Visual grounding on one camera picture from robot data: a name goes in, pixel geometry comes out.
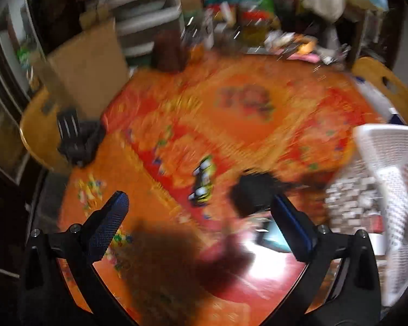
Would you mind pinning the white and blue paper bag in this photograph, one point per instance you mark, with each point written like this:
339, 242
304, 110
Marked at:
374, 95

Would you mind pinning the white perforated plastic basket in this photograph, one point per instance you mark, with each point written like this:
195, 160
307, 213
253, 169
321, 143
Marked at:
394, 183

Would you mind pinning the light blue multi-port charger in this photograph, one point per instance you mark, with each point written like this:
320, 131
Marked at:
273, 237

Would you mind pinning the white plastic drawer tower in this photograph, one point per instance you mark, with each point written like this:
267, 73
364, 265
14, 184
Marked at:
142, 17

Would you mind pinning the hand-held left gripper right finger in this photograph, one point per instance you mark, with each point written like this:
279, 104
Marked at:
292, 227

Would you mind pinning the yellow black toy car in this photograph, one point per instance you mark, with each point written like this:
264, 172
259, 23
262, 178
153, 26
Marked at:
202, 183

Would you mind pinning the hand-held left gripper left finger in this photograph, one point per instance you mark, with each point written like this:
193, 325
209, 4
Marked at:
113, 215

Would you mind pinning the black folding phone stand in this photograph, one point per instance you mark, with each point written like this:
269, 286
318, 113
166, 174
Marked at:
76, 141

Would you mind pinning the dark wooden mirrored cabinet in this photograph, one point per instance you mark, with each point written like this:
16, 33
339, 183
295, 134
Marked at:
6, 57

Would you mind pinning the wooden chair with plain back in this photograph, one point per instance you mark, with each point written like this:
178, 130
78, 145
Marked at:
39, 132

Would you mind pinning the open cardboard box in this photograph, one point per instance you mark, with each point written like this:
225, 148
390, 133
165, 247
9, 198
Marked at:
86, 71

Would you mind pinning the black charger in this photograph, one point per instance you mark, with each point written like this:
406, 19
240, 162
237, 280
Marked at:
253, 193

